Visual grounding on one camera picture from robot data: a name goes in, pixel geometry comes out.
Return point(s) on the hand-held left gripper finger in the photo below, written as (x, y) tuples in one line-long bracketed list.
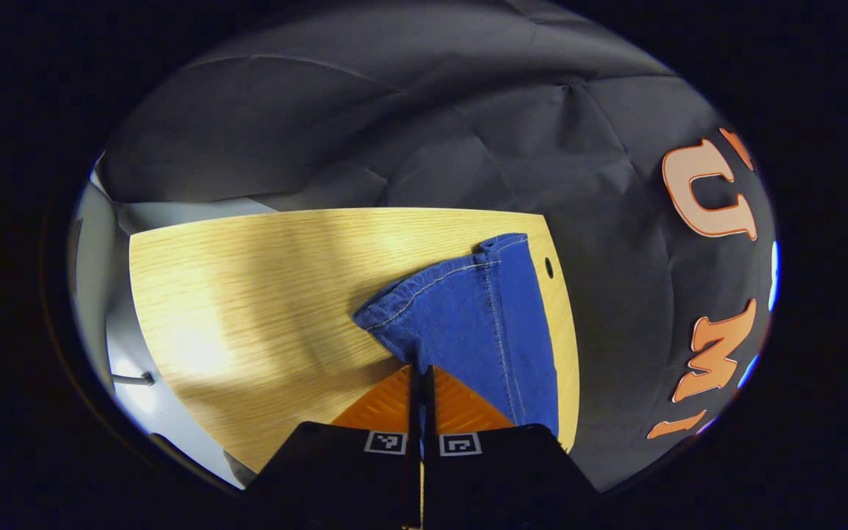
[(414, 419), (429, 412)]

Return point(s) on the blue denim jeans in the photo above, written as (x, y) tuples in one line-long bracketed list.
[(468, 316)]

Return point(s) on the black backdrop cloth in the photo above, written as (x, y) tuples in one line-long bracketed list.
[(468, 110)]

